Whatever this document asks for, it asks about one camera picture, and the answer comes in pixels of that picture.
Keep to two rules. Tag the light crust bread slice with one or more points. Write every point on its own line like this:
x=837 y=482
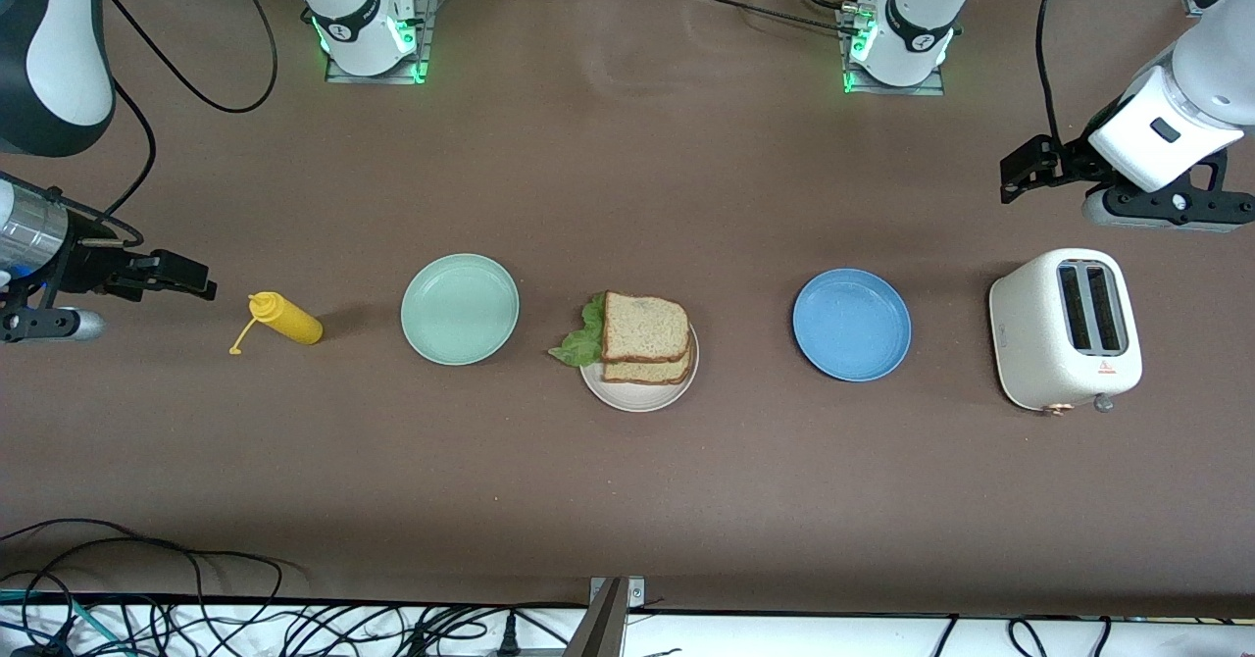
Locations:
x=657 y=373

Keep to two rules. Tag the black power plug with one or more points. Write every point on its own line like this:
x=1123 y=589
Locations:
x=509 y=637

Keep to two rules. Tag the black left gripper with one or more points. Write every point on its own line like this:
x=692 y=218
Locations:
x=1072 y=160

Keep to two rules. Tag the yellow mustard squeeze bottle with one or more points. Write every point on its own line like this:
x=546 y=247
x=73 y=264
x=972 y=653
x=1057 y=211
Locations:
x=292 y=324

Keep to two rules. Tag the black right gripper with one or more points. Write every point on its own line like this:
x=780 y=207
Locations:
x=86 y=267

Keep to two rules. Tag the green plate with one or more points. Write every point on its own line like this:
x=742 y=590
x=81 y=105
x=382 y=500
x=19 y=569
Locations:
x=459 y=309

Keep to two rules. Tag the beige plate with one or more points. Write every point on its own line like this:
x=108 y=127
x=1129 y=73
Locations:
x=637 y=397

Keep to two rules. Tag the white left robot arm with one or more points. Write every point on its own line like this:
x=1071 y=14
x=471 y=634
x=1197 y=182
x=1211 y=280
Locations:
x=907 y=67

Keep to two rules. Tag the metal table bracket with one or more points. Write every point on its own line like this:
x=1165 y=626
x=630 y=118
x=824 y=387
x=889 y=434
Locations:
x=608 y=628

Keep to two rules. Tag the dark crust bread slice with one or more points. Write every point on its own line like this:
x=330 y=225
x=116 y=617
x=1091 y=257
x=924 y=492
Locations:
x=642 y=328

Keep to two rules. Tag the white two-slot toaster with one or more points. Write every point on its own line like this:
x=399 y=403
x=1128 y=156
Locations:
x=1029 y=343

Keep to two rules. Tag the blue plate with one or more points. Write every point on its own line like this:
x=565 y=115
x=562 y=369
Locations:
x=851 y=326

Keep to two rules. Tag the green lettuce leaf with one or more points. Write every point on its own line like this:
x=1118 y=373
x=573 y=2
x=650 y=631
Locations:
x=583 y=343

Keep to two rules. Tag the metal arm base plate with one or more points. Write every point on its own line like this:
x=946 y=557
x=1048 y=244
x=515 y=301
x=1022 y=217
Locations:
x=427 y=29
x=927 y=88

